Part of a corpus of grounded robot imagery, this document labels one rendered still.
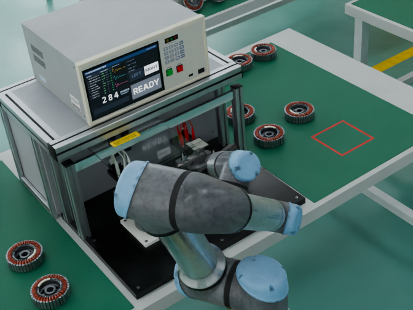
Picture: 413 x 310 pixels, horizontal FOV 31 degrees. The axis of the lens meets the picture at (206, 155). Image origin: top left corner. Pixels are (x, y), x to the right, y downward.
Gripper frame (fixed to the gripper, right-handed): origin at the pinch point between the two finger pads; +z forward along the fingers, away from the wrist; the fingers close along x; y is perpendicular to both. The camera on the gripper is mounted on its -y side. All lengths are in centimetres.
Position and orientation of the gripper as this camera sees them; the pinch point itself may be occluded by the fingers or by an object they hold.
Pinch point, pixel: (190, 164)
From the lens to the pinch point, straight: 208.1
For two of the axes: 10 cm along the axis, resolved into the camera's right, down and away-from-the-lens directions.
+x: 3.7, 9.1, 1.6
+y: -8.1, 4.0, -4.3
